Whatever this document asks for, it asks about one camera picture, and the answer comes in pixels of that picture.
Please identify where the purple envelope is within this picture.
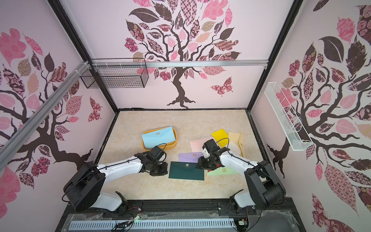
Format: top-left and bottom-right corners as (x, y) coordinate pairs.
(178, 152), (204, 163)

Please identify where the light blue envelope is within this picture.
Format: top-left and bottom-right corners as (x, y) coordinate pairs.
(141, 126), (176, 150)

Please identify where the yellow plastic storage box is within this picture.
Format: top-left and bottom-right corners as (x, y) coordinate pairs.
(140, 127), (178, 151)

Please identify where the dark green envelope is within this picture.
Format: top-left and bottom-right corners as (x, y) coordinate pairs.
(169, 161), (204, 181)

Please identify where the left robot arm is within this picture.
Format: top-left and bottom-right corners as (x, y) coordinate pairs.
(63, 146), (168, 217)

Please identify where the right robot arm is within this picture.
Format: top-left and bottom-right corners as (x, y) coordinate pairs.
(197, 139), (286, 210)

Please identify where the pink envelope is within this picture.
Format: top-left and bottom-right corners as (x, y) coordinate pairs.
(190, 136), (215, 152)

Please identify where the yellow envelope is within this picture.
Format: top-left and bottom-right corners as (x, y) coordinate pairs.
(211, 129), (229, 148)

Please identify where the white envelope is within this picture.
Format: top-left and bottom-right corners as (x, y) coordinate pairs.
(228, 141), (242, 157)

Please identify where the light green envelope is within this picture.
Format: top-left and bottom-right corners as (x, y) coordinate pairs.
(207, 167), (238, 176)

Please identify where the beige envelope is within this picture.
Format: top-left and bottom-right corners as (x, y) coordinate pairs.
(228, 132), (245, 157)

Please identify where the white cable duct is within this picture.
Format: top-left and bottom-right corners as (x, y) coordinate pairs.
(67, 218), (236, 232)

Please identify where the white wire shelf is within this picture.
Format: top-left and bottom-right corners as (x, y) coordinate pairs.
(264, 82), (314, 151)

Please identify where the aluminium rail back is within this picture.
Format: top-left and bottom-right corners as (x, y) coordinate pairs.
(92, 60), (269, 68)

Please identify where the aluminium rail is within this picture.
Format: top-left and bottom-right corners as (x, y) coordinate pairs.
(92, 60), (269, 68)
(1, 61), (90, 169)

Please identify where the black wire basket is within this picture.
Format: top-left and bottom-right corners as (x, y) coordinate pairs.
(81, 59), (149, 89)

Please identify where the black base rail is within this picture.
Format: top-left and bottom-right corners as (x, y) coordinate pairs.
(56, 197), (305, 232)

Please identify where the aluminium rail left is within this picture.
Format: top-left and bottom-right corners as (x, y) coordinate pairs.
(1, 61), (90, 169)

